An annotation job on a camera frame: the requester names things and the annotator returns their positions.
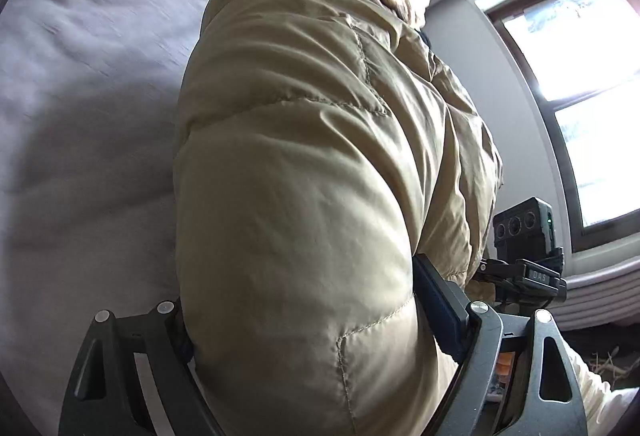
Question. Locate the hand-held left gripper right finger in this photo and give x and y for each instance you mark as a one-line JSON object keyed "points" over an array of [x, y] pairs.
{"points": [[440, 301]]}

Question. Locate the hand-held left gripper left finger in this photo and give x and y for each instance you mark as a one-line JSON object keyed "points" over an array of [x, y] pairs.
{"points": [[167, 323]]}

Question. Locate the beige puffer jacket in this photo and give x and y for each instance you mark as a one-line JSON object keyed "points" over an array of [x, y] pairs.
{"points": [[310, 196]]}

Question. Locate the person's right forearm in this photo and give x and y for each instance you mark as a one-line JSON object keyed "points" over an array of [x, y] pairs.
{"points": [[600, 396]]}

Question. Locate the white ribbed radiator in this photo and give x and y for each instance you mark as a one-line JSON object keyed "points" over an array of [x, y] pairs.
{"points": [[600, 296]]}

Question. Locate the window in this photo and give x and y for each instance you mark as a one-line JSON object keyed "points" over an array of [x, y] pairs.
{"points": [[575, 66]]}

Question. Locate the purple bedspread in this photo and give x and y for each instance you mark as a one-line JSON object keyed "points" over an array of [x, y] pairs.
{"points": [[90, 126]]}

